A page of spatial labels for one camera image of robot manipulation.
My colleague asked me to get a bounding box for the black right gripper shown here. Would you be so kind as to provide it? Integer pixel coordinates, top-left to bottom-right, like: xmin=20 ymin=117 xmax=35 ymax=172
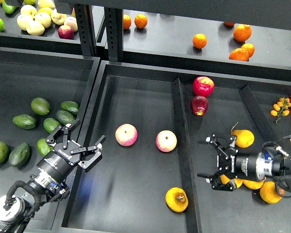
xmin=197 ymin=134 xmax=262 ymax=191

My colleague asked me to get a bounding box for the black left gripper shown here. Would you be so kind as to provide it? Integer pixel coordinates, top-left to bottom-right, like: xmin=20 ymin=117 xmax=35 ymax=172
xmin=36 ymin=118 xmax=106 ymax=182

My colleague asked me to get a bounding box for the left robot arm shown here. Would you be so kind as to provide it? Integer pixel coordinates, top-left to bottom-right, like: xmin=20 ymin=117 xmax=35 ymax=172
xmin=0 ymin=119 xmax=105 ymax=233

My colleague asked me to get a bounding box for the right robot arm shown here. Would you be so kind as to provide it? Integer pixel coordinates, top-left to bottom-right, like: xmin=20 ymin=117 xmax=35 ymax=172
xmin=198 ymin=134 xmax=291 ymax=198

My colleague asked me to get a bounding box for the dark avocado middle right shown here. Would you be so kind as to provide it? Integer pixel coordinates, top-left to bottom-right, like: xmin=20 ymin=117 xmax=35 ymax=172
xmin=55 ymin=110 xmax=75 ymax=125

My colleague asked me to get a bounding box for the dark avocado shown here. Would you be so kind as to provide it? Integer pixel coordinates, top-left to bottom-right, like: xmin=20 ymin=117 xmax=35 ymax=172
xmin=8 ymin=142 xmax=31 ymax=167
xmin=55 ymin=110 xmax=75 ymax=125
xmin=60 ymin=100 xmax=79 ymax=116

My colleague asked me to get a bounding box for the yellow pear with stem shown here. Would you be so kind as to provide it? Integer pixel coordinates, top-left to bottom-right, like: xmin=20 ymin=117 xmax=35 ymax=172
xmin=231 ymin=122 xmax=255 ymax=148

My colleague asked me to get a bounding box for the dark avocado top right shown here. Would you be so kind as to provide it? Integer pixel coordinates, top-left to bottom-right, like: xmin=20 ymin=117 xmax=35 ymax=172
xmin=60 ymin=100 xmax=79 ymax=116

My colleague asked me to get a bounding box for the light green avocado top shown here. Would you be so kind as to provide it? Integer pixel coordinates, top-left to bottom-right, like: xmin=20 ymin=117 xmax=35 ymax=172
xmin=31 ymin=97 xmax=50 ymax=116

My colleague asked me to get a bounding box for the dark avocado bottom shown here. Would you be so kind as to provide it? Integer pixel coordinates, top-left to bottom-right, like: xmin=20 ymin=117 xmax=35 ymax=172
xmin=8 ymin=142 xmax=31 ymax=167

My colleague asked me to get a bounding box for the pale yellow pear front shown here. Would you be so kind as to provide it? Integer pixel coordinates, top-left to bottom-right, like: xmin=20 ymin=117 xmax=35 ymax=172
xmin=26 ymin=20 xmax=45 ymax=36

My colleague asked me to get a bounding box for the pale yellow pear right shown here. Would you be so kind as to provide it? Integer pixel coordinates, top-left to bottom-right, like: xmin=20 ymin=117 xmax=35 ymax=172
xmin=50 ymin=9 xmax=67 ymax=26

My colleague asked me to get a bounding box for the pale yellow pear centre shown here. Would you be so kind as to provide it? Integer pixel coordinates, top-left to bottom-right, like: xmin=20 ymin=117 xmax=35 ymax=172
xmin=35 ymin=12 xmax=52 ymax=28

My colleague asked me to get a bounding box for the pale yellow pear left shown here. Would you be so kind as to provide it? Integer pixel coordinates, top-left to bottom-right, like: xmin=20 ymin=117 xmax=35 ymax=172
xmin=17 ymin=14 xmax=33 ymax=31

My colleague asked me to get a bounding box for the pink apple left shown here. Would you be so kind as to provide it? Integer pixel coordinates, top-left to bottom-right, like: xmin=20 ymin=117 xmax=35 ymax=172
xmin=115 ymin=123 xmax=138 ymax=147

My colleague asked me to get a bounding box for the pink apple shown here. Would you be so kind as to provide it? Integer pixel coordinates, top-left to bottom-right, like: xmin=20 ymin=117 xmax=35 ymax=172
xmin=115 ymin=123 xmax=138 ymax=147
xmin=156 ymin=130 xmax=177 ymax=152

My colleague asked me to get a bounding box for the pink apple right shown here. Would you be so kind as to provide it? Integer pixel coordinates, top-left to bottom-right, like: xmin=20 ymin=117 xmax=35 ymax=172
xmin=156 ymin=130 xmax=177 ymax=152

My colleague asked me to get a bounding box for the dark red apple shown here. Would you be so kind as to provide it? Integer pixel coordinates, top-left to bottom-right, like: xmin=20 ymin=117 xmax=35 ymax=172
xmin=190 ymin=96 xmax=209 ymax=116

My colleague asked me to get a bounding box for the black divided right bin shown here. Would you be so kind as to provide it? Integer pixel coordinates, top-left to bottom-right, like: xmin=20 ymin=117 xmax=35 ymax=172
xmin=54 ymin=62 xmax=291 ymax=233

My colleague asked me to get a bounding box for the bright red apple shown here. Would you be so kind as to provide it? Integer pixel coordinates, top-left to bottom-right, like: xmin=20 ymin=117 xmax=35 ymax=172
xmin=192 ymin=76 xmax=215 ymax=97

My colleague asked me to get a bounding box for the orange cherry tomato bunch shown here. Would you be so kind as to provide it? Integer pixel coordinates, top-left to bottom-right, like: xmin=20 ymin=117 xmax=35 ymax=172
xmin=270 ymin=98 xmax=291 ymax=124

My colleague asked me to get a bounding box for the orange front right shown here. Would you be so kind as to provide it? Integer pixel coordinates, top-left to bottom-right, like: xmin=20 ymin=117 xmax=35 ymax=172
xmin=229 ymin=48 xmax=249 ymax=61

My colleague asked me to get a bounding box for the red apple on shelf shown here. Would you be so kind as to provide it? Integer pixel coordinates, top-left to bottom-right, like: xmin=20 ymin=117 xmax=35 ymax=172
xmin=58 ymin=25 xmax=74 ymax=40

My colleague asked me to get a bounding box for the orange right small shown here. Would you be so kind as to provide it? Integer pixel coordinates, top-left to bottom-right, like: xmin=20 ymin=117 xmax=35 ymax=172
xmin=241 ymin=43 xmax=255 ymax=58

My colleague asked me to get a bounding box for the orange centre shelf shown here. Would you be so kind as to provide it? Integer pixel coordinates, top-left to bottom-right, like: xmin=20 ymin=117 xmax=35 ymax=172
xmin=193 ymin=33 xmax=207 ymax=49

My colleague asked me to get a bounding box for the pink peach on shelf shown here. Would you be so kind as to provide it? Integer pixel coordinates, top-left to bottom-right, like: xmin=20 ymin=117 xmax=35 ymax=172
xmin=64 ymin=16 xmax=78 ymax=32

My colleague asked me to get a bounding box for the large orange top right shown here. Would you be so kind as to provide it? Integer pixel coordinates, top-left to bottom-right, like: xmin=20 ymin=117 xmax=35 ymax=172
xmin=233 ymin=24 xmax=252 ymax=42

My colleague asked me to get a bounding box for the black shelf post left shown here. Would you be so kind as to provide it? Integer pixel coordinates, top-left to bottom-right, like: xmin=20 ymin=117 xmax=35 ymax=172
xmin=74 ymin=3 xmax=97 ymax=57

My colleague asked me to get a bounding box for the black shelf post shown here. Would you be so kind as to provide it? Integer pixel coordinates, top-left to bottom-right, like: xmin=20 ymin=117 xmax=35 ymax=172
xmin=104 ymin=7 xmax=123 ymax=62
xmin=74 ymin=3 xmax=97 ymax=57

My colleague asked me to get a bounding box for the black shelf post right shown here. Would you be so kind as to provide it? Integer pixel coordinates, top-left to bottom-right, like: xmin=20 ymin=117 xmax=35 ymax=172
xmin=104 ymin=7 xmax=123 ymax=62

